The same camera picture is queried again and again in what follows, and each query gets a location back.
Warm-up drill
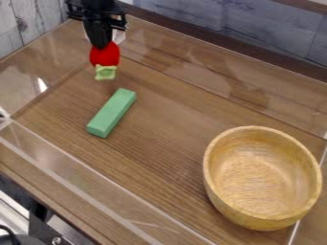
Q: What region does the green rectangular block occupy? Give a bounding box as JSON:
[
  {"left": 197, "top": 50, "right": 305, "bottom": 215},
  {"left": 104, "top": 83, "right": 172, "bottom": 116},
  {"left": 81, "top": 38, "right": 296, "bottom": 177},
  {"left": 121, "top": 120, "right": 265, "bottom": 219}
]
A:
[{"left": 86, "top": 88, "right": 136, "bottom": 138}]

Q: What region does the red plush strawberry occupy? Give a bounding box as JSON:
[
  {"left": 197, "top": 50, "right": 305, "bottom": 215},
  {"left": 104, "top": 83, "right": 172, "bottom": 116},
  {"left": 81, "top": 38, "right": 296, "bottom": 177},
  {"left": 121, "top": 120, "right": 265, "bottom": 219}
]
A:
[{"left": 89, "top": 41, "right": 120, "bottom": 80}]

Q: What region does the wooden bowl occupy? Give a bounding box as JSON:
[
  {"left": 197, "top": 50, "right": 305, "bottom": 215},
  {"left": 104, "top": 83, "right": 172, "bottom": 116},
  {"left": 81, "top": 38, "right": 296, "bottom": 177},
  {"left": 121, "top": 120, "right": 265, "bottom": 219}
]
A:
[{"left": 203, "top": 125, "right": 323, "bottom": 231}]

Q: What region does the black metal frame bracket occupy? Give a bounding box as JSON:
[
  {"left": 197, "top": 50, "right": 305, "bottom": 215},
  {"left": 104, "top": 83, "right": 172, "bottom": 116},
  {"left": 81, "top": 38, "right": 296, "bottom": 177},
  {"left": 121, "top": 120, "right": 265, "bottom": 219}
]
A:
[{"left": 28, "top": 213, "right": 73, "bottom": 245}]

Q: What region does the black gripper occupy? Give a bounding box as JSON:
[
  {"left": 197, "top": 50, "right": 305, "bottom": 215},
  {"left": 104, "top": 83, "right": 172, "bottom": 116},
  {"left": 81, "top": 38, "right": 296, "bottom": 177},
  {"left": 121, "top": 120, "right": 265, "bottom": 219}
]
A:
[{"left": 64, "top": 0, "right": 128, "bottom": 49}]

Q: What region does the clear acrylic enclosure wall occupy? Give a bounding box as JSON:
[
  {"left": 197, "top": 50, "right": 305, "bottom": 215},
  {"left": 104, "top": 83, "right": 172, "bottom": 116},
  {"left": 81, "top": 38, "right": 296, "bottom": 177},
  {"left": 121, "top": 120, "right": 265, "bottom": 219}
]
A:
[{"left": 0, "top": 8, "right": 327, "bottom": 245}]

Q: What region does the black cable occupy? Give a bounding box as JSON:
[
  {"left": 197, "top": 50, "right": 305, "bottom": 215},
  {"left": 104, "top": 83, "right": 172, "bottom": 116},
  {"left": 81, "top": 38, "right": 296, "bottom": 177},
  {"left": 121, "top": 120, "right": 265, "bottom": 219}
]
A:
[{"left": 0, "top": 224, "right": 20, "bottom": 245}]

